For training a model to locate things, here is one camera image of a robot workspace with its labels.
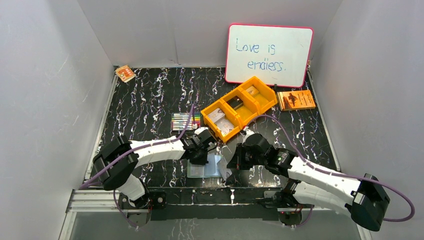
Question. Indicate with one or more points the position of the orange booklet with black figure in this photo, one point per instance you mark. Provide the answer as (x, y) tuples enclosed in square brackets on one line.
[(295, 100)]

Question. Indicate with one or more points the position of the small orange card pack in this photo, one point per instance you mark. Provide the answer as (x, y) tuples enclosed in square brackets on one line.
[(125, 73)]

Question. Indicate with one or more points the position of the white silver card stack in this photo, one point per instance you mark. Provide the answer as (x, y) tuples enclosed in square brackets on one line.
[(216, 115)]

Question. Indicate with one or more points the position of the orange plastic bin tray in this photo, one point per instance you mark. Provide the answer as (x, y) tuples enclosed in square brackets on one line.
[(228, 115)]

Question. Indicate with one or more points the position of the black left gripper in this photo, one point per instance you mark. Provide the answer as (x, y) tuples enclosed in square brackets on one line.
[(205, 145)]

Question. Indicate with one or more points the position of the aluminium frame rail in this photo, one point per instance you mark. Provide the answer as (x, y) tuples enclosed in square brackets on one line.
[(97, 201)]

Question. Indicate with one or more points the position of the black VIP card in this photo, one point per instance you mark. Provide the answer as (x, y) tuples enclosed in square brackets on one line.
[(235, 103)]

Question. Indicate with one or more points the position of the gold VIP card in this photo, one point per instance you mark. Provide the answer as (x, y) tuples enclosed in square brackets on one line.
[(252, 90)]

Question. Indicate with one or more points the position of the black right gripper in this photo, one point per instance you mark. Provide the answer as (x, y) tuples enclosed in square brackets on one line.
[(237, 162)]

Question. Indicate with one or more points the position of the pink framed whiteboard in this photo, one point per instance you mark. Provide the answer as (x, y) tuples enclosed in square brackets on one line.
[(277, 55)]

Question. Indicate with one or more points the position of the black mounting base rail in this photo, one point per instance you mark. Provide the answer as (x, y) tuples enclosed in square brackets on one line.
[(174, 203)]

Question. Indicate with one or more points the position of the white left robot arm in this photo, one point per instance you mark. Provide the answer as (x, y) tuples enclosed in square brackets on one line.
[(115, 163)]

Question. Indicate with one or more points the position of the coloured marker pen set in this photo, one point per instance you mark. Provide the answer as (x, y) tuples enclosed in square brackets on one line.
[(179, 121)]

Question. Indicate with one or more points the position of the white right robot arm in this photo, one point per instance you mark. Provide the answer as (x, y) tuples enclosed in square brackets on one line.
[(363, 199)]

